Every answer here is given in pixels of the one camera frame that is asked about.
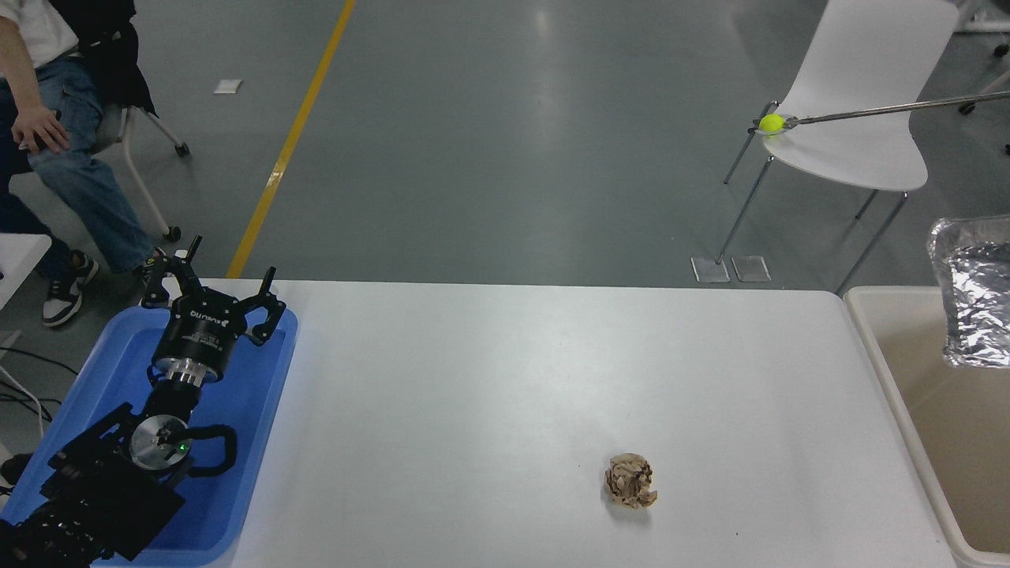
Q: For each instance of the black jacket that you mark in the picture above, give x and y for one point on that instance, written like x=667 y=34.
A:
x=109 y=55

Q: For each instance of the crumpled tan paper ball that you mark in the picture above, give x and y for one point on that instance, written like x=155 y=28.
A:
x=630 y=480

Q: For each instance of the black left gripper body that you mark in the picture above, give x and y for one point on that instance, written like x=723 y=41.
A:
x=197 y=335

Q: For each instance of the white wheeled chair base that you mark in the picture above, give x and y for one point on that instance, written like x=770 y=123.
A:
x=986 y=14

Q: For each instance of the person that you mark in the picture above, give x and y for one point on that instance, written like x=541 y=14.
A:
x=75 y=173

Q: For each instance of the clear floor plate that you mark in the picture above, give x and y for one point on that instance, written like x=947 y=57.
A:
x=750 y=268
x=709 y=269

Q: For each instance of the metal rod with yellow ball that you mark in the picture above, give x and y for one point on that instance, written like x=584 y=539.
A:
x=772 y=123

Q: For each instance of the blue plastic tray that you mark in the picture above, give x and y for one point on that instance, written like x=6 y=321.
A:
x=252 y=410

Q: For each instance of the silver foil tray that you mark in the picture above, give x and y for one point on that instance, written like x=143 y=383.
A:
x=978 y=308

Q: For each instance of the large pale bin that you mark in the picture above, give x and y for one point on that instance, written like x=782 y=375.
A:
x=947 y=442

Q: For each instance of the grey wheeled chair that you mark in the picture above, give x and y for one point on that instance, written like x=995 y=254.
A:
x=136 y=166

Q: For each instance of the small white table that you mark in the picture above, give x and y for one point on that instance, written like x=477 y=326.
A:
x=20 y=260

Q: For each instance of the person's forearm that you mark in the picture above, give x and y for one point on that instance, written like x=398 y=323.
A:
x=16 y=71

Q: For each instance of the white paper sheet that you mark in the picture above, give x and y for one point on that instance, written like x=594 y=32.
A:
x=226 y=87

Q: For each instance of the person's hand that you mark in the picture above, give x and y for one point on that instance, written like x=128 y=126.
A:
x=42 y=128

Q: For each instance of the white chair with metal legs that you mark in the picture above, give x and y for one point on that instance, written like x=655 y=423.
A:
x=856 y=71

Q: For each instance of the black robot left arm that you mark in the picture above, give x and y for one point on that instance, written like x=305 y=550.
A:
x=95 y=489

